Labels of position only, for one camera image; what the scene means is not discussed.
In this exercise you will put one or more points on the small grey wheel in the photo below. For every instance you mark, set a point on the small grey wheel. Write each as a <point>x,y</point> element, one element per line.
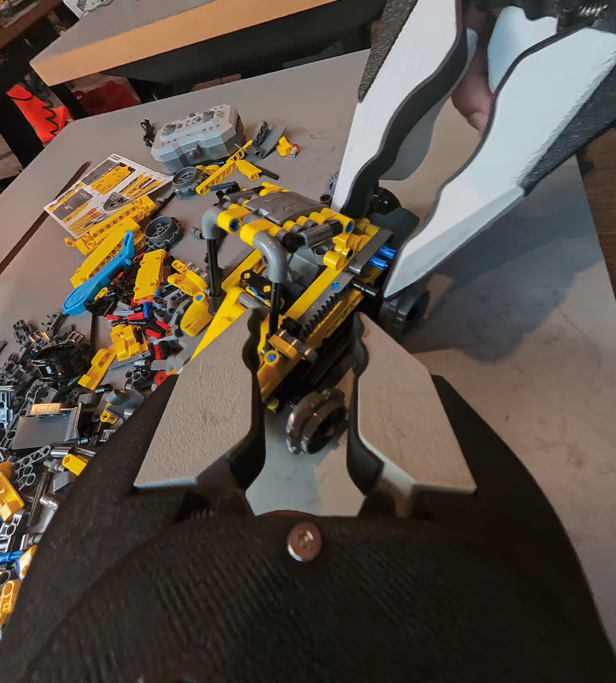
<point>185,180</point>

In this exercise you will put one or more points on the grey battery box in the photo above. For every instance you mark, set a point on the grey battery box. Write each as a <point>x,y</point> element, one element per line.
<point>196,141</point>

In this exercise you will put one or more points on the person's right hand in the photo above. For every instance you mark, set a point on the person's right hand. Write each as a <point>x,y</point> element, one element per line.
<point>476,101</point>

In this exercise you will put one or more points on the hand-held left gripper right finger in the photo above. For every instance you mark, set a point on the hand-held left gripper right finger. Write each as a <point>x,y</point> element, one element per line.
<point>414,427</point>

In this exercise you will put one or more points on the grey toothed rack piece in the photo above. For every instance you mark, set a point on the grey toothed rack piece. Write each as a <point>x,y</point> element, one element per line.
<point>329,307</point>

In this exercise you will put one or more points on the red bag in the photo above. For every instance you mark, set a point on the red bag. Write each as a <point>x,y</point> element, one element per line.
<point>105,98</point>

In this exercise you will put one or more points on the yellow toy brick vehicle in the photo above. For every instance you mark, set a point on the yellow toy brick vehicle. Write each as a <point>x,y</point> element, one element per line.
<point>308,331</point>

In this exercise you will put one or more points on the pile of loose brick pieces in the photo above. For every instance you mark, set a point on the pile of loose brick pieces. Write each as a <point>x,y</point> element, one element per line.
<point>148,277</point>

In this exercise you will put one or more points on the white printed paper sheets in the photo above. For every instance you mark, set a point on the white printed paper sheets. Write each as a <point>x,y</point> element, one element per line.
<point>89,5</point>

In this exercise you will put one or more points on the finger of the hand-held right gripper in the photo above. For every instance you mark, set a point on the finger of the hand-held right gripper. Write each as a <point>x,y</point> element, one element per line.
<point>532,133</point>
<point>398,90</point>

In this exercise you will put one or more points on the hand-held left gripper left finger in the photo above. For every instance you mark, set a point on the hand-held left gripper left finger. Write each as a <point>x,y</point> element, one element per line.
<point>201,421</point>

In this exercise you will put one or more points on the tan-edged background table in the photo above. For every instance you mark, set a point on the tan-edged background table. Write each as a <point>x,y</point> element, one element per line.
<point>180,37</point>

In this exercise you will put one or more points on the dark grey toothed wheel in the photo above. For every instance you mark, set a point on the dark grey toothed wheel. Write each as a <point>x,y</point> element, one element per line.
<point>157,231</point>

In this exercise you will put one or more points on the yellow printed sticker sheet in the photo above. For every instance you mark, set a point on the yellow printed sticker sheet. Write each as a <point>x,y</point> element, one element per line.
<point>100,197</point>

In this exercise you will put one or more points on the blue brick separator tool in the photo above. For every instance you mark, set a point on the blue brick separator tool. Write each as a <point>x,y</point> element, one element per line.
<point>94,283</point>

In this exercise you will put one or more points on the orange plastic object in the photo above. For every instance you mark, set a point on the orange plastic object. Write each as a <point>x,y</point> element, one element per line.
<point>36,112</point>

